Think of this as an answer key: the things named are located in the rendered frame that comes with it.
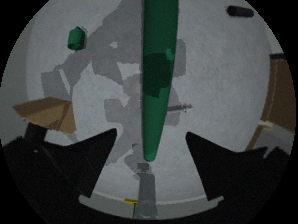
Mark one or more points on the dark green long pipe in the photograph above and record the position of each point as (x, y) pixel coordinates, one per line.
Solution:
(158, 51)

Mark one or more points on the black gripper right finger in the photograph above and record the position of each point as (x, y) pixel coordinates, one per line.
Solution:
(218, 167)

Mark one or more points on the grey post with cap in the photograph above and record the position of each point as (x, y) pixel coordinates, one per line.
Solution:
(147, 192)

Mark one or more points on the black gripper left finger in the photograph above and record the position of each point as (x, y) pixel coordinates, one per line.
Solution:
(80, 163)

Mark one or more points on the short dark green cylinder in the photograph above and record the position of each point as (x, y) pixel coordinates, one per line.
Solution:
(76, 39)

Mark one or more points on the black cylinder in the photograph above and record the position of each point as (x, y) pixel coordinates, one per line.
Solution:
(238, 11)

